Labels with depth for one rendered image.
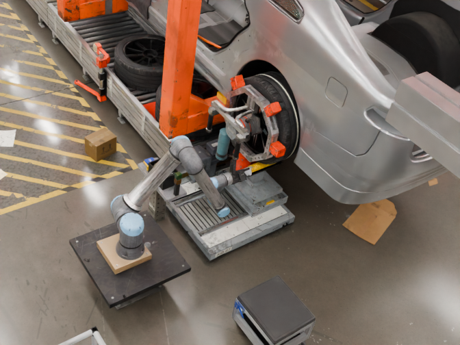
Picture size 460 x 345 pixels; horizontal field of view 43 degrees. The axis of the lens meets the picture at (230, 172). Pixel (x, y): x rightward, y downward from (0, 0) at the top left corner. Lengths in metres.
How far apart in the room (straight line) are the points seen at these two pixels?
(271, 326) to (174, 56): 1.91
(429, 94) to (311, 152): 2.83
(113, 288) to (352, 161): 1.71
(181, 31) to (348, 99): 1.20
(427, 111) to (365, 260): 3.61
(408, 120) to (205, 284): 3.20
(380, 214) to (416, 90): 3.98
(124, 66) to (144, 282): 2.26
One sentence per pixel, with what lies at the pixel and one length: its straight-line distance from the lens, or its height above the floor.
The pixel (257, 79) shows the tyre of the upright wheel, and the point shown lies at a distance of 4.15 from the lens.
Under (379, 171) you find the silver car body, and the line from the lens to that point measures 3.72.
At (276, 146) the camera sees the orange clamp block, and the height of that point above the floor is 0.88.
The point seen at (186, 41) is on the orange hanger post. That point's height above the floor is 1.37.
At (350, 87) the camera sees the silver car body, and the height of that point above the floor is 1.56.
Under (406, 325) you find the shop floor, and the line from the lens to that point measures 4.48.
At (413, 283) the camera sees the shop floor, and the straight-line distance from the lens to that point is 4.75.
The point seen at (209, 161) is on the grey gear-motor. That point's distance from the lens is 4.61.
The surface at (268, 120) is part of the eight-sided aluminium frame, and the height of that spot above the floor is 1.03.
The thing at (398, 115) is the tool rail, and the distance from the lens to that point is 1.22.
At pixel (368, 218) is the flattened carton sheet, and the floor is 0.01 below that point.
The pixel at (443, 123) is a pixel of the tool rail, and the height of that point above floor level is 2.80.
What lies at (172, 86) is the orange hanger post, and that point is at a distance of 4.22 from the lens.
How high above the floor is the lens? 3.40
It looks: 42 degrees down
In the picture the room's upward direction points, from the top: 11 degrees clockwise
